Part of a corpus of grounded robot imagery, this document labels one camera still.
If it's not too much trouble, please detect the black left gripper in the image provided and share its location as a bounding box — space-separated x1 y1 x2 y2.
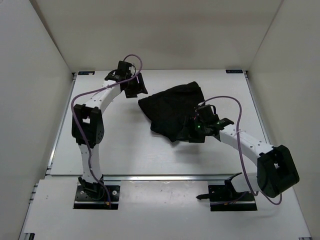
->
124 72 148 99

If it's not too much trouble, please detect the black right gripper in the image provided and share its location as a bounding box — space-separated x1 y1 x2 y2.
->
176 116 208 144

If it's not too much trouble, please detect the black pleated skirt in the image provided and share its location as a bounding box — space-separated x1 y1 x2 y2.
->
138 81 204 143

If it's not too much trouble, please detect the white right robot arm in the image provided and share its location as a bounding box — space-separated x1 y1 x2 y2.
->
187 104 300 200

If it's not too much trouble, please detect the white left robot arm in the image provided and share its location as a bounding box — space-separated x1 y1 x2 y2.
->
71 60 148 205

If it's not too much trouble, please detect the right blue table label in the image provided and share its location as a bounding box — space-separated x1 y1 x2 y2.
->
225 69 244 74

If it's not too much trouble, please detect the blue table label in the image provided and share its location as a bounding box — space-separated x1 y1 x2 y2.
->
225 69 244 74
77 71 95 76

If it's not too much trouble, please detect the left blue table label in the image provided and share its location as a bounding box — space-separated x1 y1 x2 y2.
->
77 71 95 76

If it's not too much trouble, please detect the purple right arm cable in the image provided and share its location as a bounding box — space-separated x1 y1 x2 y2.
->
198 95 284 207

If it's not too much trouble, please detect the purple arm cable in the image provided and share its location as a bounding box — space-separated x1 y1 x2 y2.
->
70 54 144 204
198 95 284 207

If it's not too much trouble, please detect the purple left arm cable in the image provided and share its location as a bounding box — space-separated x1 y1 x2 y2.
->
70 54 144 204

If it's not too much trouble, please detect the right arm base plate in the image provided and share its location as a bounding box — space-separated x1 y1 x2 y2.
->
196 180 258 212

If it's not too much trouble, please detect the aluminium table rail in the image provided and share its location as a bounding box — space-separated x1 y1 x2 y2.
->
103 174 233 182

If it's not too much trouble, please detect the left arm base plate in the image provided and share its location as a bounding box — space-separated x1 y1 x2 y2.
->
73 184 121 210

